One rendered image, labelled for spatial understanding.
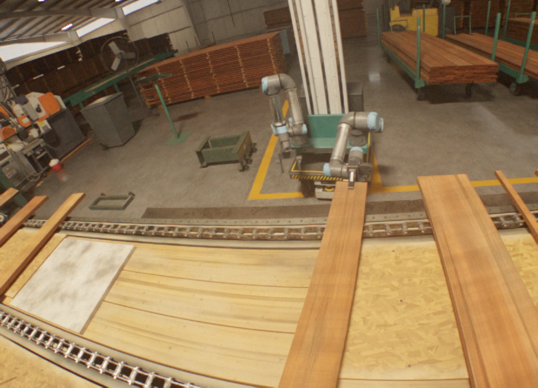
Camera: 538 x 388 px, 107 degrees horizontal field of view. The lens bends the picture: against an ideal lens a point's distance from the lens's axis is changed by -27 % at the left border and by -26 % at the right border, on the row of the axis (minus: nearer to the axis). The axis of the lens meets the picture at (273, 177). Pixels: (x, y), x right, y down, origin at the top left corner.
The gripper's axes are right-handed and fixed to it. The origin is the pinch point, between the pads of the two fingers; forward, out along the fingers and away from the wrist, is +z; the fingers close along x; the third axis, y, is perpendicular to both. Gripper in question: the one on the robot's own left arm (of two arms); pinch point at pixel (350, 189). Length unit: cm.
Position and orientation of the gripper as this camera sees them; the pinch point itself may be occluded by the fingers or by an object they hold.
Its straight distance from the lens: 118.5
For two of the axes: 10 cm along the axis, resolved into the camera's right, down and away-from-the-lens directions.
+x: -2.1, -8.0, -5.7
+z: -3.2, 6.0, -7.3
